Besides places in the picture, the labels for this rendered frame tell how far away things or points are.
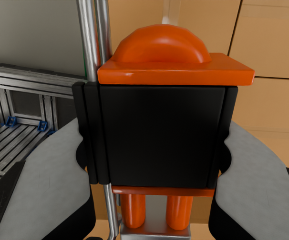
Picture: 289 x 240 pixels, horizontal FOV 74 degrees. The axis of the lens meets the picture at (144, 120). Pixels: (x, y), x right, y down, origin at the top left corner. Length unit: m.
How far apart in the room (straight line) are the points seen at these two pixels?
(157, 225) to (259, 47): 0.63
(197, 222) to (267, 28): 0.57
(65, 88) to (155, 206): 0.97
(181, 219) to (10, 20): 1.37
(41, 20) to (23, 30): 0.13
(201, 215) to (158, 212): 0.26
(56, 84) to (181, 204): 1.04
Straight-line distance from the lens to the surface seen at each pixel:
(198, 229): 0.46
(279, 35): 0.74
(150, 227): 0.19
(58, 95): 1.15
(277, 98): 0.81
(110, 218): 0.17
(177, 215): 0.18
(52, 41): 1.33
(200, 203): 0.47
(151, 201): 0.21
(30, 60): 1.43
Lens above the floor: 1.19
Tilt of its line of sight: 62 degrees down
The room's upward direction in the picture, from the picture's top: 175 degrees counter-clockwise
